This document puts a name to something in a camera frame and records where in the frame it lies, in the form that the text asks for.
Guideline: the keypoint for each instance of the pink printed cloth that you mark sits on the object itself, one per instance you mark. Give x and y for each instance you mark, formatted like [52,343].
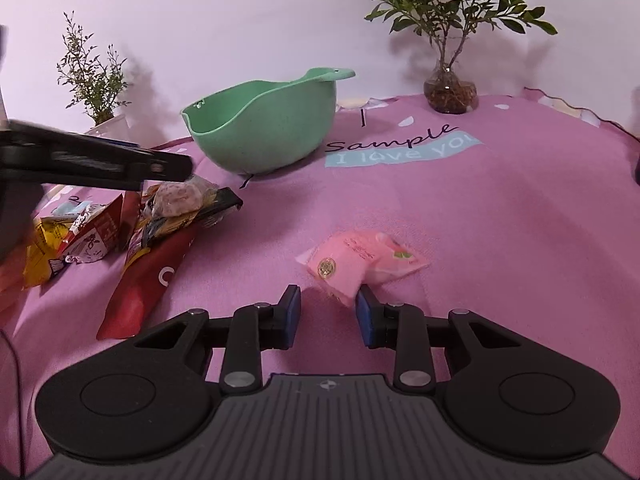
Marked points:
[500,220]

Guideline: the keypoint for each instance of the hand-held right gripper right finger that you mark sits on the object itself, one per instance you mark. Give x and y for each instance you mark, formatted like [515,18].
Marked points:
[367,317]

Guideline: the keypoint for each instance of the large red snack packet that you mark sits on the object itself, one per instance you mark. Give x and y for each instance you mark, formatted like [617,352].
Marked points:
[145,280]

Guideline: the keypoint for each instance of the small thin-leaf plant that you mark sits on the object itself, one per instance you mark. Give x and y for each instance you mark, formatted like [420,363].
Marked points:
[95,90]

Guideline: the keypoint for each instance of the green plastic bowl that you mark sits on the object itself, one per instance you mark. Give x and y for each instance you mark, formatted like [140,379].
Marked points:
[265,125]

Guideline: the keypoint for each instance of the white printed plant pot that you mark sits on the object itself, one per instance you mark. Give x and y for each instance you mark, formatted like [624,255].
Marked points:
[112,125]

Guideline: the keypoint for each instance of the round glass vase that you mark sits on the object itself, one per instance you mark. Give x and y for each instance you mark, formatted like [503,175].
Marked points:
[450,92]

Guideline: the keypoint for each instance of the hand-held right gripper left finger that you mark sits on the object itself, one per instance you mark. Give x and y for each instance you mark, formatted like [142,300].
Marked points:
[292,316]

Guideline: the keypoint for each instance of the clear packet of nougat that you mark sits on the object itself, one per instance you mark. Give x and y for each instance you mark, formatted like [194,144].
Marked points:
[177,195]

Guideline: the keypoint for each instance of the pink snack packet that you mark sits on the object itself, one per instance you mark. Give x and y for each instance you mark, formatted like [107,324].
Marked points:
[350,260]

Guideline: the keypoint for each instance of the light blue packet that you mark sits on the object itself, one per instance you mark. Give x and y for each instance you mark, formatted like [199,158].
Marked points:
[70,208]

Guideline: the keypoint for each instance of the red white floral snack packet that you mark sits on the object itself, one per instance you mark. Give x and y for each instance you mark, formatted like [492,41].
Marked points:
[92,240]

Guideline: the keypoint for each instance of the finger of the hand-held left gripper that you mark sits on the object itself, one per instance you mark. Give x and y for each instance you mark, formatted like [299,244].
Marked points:
[125,167]

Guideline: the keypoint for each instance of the black snack packet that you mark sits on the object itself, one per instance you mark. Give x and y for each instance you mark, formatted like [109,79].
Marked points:
[220,202]

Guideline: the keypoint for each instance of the yellow snack packet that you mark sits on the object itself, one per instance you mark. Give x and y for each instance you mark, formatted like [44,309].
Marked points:
[42,260]

